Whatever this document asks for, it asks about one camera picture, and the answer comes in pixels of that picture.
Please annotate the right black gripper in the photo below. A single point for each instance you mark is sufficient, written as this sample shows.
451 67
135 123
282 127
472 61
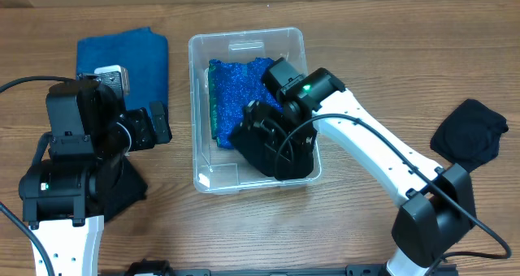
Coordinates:
271 138

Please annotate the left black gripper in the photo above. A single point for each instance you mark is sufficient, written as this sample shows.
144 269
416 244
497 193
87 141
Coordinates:
145 137

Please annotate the black cloth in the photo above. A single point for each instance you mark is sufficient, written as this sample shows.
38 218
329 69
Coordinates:
259 145
470 135
129 188

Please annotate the sparkly blue green fabric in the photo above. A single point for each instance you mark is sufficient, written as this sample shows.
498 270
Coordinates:
231 87

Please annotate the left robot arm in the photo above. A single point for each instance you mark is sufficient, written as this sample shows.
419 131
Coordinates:
80 177

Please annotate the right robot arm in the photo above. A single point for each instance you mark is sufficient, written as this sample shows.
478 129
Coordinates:
435 205

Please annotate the clear plastic storage bin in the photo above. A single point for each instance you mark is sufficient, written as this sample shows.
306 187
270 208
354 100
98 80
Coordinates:
224 171

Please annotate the folded blue denim cloth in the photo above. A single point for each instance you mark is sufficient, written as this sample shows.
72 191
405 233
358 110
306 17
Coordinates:
142 52

